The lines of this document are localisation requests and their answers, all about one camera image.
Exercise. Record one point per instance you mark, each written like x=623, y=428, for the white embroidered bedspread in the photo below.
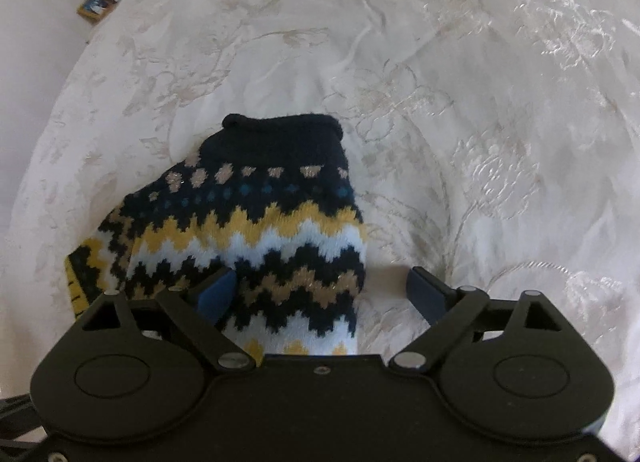
x=475, y=116

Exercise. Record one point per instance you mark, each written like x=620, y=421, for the small patterned knit sweater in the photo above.
x=280, y=202

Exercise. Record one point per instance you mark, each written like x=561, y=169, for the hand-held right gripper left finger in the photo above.
x=217, y=299

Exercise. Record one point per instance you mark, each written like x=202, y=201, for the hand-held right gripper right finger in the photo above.
x=425, y=292

